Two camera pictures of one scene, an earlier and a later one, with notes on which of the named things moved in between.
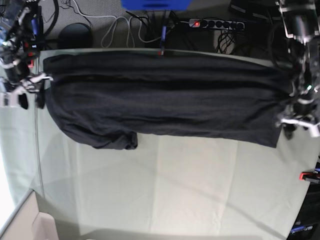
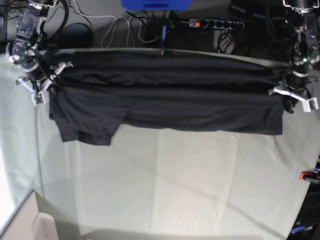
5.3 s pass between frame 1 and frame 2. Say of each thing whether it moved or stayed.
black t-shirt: moved
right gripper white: moved
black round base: stayed
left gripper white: moved
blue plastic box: stayed
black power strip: stayed
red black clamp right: stayed
